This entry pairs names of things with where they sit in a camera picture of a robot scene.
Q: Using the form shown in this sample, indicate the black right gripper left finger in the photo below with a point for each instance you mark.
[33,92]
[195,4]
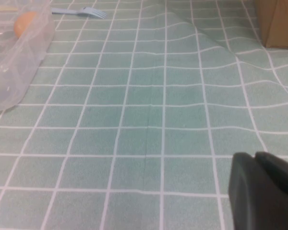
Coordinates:
[254,196]

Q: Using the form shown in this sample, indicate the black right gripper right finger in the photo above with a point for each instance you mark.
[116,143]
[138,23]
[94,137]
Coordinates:
[280,170]

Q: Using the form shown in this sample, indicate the brown cardboard box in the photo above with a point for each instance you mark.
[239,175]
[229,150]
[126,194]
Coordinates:
[280,21]

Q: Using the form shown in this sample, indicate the clear plastic egg box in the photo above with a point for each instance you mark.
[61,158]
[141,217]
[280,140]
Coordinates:
[26,62]

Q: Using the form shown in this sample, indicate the tan egg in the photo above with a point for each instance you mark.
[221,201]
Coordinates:
[24,24]

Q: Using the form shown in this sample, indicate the green checked tablecloth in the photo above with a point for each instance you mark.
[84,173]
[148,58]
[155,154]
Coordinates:
[144,119]

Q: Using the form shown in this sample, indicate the blue plastic fork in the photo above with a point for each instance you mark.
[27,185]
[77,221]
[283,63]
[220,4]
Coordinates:
[91,12]

